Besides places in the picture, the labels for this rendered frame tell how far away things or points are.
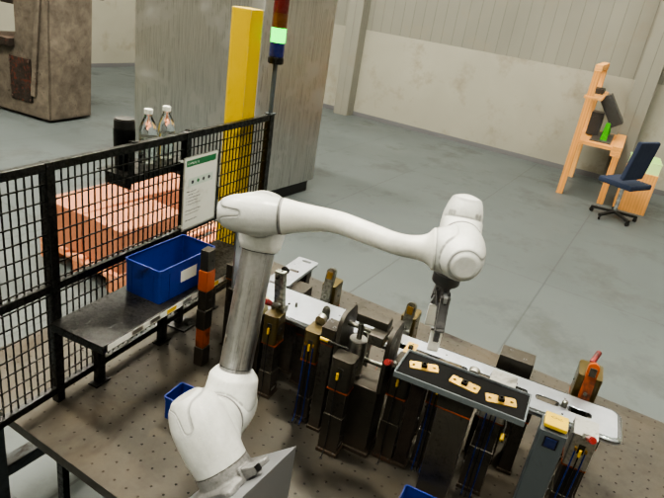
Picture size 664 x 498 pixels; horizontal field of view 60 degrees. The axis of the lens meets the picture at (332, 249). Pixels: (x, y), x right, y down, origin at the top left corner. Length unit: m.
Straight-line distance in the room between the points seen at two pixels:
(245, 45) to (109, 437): 1.61
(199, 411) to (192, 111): 4.84
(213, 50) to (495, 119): 6.06
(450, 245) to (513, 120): 9.34
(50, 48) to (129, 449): 6.96
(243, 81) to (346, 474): 1.64
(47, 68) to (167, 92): 2.45
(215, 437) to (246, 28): 1.67
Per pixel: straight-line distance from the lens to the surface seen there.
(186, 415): 1.64
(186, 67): 6.23
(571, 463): 1.94
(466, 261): 1.31
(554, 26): 10.49
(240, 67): 2.63
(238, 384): 1.78
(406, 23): 11.27
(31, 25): 8.68
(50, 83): 8.59
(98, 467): 2.00
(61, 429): 2.14
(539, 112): 10.53
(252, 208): 1.54
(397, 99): 11.33
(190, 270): 2.18
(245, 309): 1.74
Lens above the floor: 2.10
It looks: 23 degrees down
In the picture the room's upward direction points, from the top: 9 degrees clockwise
